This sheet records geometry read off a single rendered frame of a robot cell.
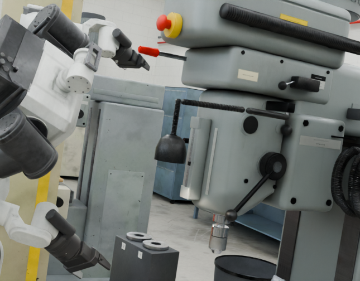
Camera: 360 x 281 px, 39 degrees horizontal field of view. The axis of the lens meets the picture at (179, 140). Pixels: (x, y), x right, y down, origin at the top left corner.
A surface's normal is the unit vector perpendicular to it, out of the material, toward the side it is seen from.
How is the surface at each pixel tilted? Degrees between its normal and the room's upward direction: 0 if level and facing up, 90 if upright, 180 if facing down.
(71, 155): 90
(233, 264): 86
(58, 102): 57
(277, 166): 90
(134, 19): 90
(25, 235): 130
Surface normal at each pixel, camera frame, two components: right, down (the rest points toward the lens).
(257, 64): 0.49, 0.12
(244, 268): -0.03, -0.02
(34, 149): 0.73, 0.11
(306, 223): -0.86, -0.10
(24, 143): 0.57, 0.30
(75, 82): -0.06, 0.77
